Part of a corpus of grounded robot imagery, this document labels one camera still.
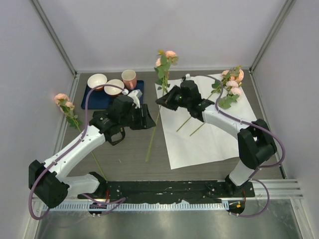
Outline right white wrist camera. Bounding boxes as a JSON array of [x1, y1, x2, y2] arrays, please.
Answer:
[[181, 74, 191, 82]]

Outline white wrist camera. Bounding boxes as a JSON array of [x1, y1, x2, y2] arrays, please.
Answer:
[[122, 89, 143, 108], [181, 74, 191, 82]]

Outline pink fake flower stem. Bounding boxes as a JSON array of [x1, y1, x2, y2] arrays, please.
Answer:
[[54, 93, 108, 181]]

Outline black ribbon gold letters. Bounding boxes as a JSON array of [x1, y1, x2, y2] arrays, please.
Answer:
[[92, 109, 126, 146]]

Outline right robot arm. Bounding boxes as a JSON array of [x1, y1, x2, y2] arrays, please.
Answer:
[[156, 80, 277, 197]]

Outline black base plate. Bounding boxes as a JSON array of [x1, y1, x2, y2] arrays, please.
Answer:
[[89, 180, 255, 204]]

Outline purple cable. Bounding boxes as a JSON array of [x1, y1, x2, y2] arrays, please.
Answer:
[[28, 84, 128, 220], [189, 74, 286, 219]]

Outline white slotted cable duct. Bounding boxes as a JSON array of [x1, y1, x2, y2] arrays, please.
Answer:
[[50, 200, 229, 212]]

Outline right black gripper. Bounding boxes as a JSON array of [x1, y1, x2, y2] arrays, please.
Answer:
[[157, 85, 191, 112]]

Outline blue tray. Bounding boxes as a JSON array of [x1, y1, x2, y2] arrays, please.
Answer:
[[88, 80, 144, 110]]

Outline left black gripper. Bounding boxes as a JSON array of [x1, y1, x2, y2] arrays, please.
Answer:
[[120, 104, 155, 129]]

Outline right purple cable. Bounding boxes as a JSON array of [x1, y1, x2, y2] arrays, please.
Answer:
[[189, 74, 286, 219]]

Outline pink mug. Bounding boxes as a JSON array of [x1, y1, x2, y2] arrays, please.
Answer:
[[121, 70, 137, 90]]

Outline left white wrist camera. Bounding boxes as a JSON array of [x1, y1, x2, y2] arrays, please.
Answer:
[[122, 89, 143, 108]]

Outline aluminium frame rail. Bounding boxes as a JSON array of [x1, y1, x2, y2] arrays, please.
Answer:
[[34, 180, 304, 208]]

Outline white bowl orange outside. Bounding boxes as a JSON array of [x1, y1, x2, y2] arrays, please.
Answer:
[[87, 73, 108, 89]]

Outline white wrapping paper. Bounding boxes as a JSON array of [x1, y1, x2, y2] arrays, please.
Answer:
[[160, 76, 257, 170]]

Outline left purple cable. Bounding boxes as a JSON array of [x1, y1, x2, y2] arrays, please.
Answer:
[[28, 84, 128, 220]]

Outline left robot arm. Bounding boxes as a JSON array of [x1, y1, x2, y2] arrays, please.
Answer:
[[28, 96, 156, 209]]

